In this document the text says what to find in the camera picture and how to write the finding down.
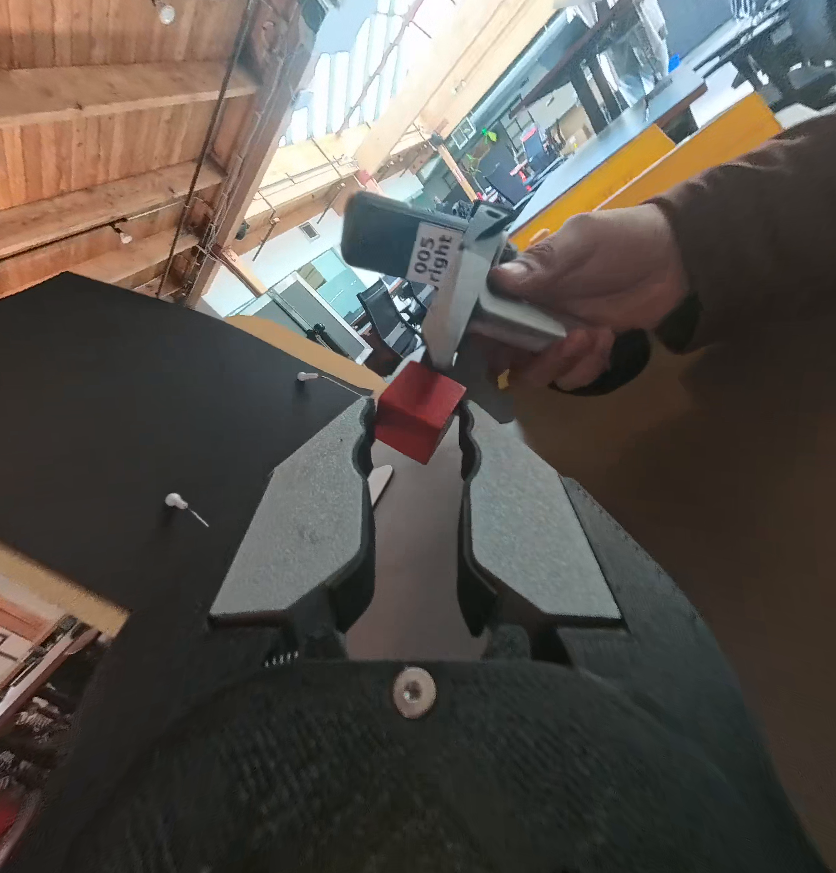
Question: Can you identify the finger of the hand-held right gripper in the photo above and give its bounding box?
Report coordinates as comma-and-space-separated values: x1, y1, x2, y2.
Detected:
423, 247, 492, 372
458, 340, 519, 425

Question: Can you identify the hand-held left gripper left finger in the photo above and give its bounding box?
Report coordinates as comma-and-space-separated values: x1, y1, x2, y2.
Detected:
210, 397, 379, 633

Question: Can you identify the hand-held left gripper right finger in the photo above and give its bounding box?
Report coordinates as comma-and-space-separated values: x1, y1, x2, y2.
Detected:
457, 401, 624, 637

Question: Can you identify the red block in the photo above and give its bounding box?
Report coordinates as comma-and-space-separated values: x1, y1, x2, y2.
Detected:
376, 361, 468, 466

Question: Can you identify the yellow storage bin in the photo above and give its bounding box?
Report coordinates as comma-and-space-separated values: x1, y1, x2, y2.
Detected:
510, 92, 784, 253

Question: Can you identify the person's right forearm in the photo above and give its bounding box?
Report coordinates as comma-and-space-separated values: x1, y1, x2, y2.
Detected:
650, 112, 836, 356

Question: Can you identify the person's right hand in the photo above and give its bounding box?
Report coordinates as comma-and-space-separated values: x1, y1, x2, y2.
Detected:
486, 202, 692, 393

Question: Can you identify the black mesh office chair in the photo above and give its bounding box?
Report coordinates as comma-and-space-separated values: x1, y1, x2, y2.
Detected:
358, 278, 420, 357

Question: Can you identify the wooden book stand black panel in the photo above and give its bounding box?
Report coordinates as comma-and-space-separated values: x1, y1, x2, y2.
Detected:
0, 271, 396, 635

